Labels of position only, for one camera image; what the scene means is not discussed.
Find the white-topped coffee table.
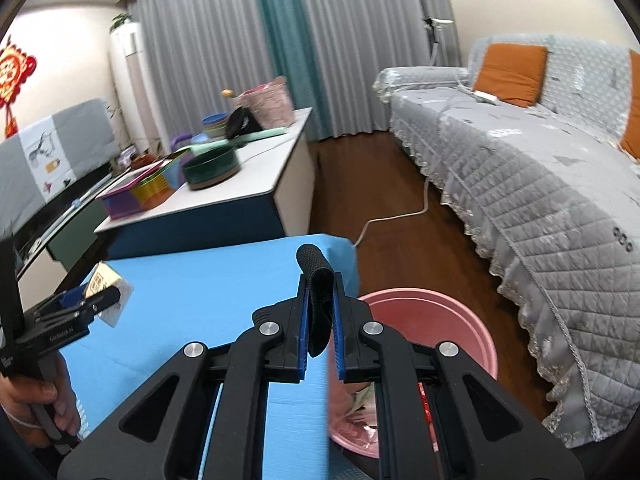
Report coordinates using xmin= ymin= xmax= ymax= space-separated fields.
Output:
xmin=94 ymin=107 xmax=316 ymax=261

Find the grey quilted sofa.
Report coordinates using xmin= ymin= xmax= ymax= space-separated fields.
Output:
xmin=372 ymin=34 xmax=640 ymax=450

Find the orange cushion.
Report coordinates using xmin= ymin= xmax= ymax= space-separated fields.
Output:
xmin=619 ymin=49 xmax=640 ymax=161
xmin=472 ymin=43 xmax=549 ymax=108

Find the person's left hand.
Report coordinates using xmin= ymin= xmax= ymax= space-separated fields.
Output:
xmin=0 ymin=350 xmax=83 ymax=450

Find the dark green round pot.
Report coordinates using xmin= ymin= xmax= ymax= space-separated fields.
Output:
xmin=181 ymin=146 xmax=242 ymax=191

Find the pink plastic basin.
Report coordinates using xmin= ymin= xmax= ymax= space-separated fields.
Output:
xmin=327 ymin=287 xmax=499 ymax=458

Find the black fabric strap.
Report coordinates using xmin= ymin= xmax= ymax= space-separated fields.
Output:
xmin=296 ymin=243 xmax=335 ymax=358

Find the red knot wall ornament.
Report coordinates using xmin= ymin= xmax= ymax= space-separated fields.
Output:
xmin=0 ymin=35 xmax=38 ymax=141

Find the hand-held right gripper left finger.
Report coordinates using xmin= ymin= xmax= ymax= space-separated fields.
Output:
xmin=56 ymin=274 xmax=308 ymax=480

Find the rainbow striped box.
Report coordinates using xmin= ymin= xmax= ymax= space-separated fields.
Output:
xmin=100 ymin=160 xmax=176 ymax=221

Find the stack of colourful bowls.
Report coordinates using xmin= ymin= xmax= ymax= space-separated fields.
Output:
xmin=201 ymin=112 xmax=232 ymax=140

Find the white standing air conditioner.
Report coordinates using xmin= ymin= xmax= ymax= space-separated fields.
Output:
xmin=108 ymin=22 xmax=161 ymax=153

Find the mint green board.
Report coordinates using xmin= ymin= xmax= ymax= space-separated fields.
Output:
xmin=235 ymin=126 xmax=290 ymax=147

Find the blue mat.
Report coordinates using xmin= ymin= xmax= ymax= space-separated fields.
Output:
xmin=60 ymin=234 xmax=358 ymax=480

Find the television with grey cover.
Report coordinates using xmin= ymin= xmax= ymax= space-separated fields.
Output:
xmin=0 ymin=99 xmax=121 ymax=241

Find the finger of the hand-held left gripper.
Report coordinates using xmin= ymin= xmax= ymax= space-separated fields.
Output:
xmin=32 ymin=285 xmax=93 ymax=318
xmin=37 ymin=286 xmax=122 ymax=322

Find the teal curtain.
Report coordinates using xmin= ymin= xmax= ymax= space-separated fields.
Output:
xmin=250 ymin=0 xmax=333 ymax=141

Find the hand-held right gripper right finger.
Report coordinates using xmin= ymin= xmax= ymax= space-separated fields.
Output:
xmin=331 ymin=271 xmax=584 ymax=480

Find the grey curtain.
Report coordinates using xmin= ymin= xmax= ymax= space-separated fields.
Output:
xmin=125 ymin=0 xmax=281 ymax=151
xmin=290 ymin=0 xmax=463 ymax=138

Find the white floor stand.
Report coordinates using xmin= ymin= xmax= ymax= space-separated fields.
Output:
xmin=422 ymin=16 xmax=456 ymax=68

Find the white paper packet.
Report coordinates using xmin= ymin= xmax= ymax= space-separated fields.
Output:
xmin=82 ymin=262 xmax=135 ymax=328

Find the pink woven basket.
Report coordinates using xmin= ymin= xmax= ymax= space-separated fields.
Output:
xmin=231 ymin=76 xmax=296 ymax=131

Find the white power cable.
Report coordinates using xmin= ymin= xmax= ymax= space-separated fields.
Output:
xmin=352 ymin=80 xmax=476 ymax=248

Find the black pouch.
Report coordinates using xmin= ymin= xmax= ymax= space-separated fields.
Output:
xmin=225 ymin=106 xmax=263 ymax=141

